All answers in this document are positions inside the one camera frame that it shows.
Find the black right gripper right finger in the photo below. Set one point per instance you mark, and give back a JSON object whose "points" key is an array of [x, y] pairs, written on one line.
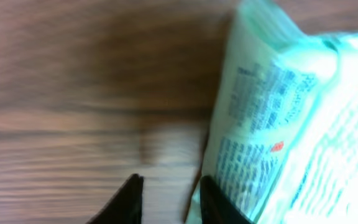
{"points": [[215, 207]]}

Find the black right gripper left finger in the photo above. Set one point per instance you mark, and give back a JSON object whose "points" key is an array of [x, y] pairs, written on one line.
{"points": [[125, 206]]}

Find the teal snack packet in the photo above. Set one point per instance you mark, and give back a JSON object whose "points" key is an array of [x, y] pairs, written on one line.
{"points": [[283, 139]]}

